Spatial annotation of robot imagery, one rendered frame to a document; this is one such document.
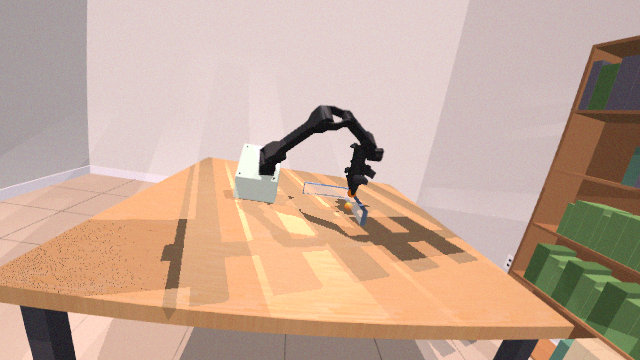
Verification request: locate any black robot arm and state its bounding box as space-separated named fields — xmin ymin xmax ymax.
xmin=258 ymin=105 xmax=385 ymax=176

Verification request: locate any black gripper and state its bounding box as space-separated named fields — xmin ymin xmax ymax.
xmin=344 ymin=158 xmax=368 ymax=196

